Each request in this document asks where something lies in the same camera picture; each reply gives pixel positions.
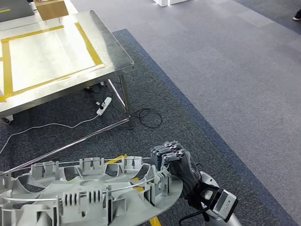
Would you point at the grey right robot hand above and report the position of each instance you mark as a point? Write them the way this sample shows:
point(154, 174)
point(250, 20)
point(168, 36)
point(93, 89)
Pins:
point(185, 171)

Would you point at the grey plastic wheel hubcap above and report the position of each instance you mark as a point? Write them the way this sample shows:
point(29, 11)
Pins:
point(93, 199)

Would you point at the steel workbench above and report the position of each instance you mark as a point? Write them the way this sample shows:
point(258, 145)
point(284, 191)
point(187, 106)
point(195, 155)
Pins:
point(47, 56)

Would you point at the white power strip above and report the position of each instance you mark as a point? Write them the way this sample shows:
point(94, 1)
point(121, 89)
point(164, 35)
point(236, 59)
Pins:
point(103, 106)

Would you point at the white stepped platform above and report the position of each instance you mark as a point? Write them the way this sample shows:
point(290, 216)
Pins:
point(169, 2)

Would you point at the person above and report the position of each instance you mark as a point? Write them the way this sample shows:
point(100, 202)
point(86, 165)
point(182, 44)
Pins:
point(297, 15)

